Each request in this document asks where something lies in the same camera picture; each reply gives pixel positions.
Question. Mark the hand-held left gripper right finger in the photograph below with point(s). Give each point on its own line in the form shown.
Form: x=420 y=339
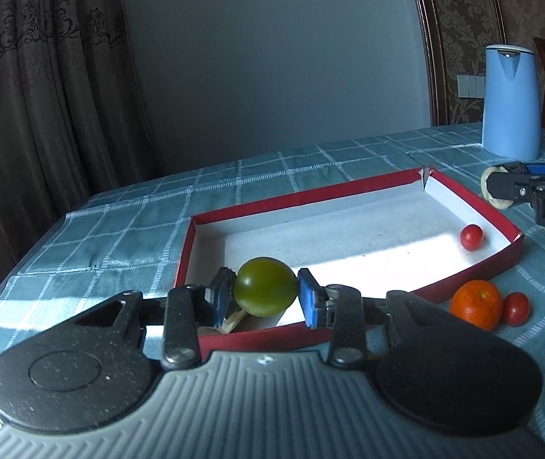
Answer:
x=308 y=303

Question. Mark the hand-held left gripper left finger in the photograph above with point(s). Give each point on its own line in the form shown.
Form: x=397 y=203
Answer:
x=219 y=296

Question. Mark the brown sugarcane chunk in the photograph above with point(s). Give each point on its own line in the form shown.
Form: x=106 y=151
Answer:
x=234 y=321

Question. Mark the green round fruit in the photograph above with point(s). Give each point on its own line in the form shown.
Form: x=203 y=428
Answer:
x=265 y=289

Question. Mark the red cherry tomato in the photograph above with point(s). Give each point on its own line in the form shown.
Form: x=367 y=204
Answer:
x=515 y=309
x=471 y=237

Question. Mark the red shallow cardboard box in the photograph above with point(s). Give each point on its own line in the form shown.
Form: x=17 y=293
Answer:
x=349 y=229

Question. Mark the orange mandarin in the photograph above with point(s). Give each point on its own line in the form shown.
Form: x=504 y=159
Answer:
x=476 y=305

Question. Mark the blue electric kettle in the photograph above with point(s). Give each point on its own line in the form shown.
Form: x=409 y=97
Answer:
x=511 y=105

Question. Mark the teal checked tablecloth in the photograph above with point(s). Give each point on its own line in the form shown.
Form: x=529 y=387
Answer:
x=124 y=229

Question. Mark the brown patterned curtain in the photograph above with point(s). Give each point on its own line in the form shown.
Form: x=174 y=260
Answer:
x=47 y=105

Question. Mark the white wall switch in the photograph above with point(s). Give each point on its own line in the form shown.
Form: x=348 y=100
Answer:
x=471 y=86

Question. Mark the wooden wall trim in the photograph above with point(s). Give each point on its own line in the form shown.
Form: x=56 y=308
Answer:
x=433 y=43

